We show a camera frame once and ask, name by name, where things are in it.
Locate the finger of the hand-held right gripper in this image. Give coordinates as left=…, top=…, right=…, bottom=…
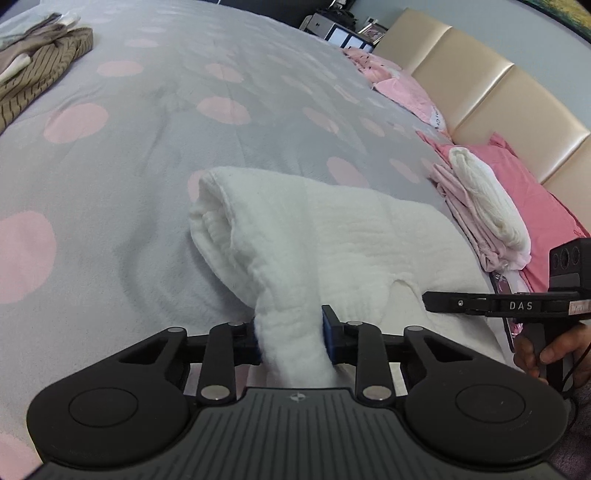
left=422, top=290, right=491, bottom=318

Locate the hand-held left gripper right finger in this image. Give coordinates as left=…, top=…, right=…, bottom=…
left=321, top=305, right=472, bottom=403

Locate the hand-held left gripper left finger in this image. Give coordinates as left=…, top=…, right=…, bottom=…
left=117, top=320, right=263, bottom=403

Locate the white knit sweater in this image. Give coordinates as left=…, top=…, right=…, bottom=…
left=188, top=166, right=514, bottom=389

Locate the person's right hand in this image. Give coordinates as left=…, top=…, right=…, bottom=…
left=514, top=322, right=591, bottom=383

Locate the purple glittery case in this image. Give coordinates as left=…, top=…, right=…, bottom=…
left=490, top=270, right=525, bottom=354

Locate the dark pink pillow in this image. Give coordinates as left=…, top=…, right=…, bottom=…
left=416, top=130, right=591, bottom=294

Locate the folded pink garment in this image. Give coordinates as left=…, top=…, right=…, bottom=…
left=429, top=157, right=513, bottom=272

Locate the folded white garment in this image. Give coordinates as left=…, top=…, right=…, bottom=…
left=449, top=146, right=533, bottom=254

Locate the purple fuzzy cloth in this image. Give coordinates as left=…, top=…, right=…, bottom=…
left=549, top=383, right=591, bottom=480

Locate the beige padded headboard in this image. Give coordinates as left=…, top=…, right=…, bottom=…
left=372, top=7, right=591, bottom=217

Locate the grey blanket with pink dots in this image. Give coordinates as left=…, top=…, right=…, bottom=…
left=0, top=0, right=462, bottom=476

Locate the light pink pillow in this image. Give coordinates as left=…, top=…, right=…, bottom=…
left=373, top=76, right=448, bottom=132

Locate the pink spotted cloth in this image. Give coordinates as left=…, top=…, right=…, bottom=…
left=342, top=47, right=403, bottom=85

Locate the shelf with white boxes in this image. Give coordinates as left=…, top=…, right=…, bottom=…
left=299, top=11, right=389, bottom=52

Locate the dark cabinet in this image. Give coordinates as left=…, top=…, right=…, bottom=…
left=217, top=0, right=356, bottom=28

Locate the brown striped garment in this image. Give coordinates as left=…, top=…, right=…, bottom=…
left=0, top=27, right=94, bottom=136

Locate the taupe garment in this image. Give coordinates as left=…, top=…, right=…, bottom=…
left=0, top=22, right=72, bottom=75

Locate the grey-blue garment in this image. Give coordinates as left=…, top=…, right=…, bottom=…
left=0, top=11, right=80, bottom=47

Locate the black cable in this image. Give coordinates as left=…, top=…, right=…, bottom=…
left=561, top=344, right=591, bottom=432

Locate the green wall painting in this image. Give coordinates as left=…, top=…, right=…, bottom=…
left=526, top=0, right=591, bottom=40

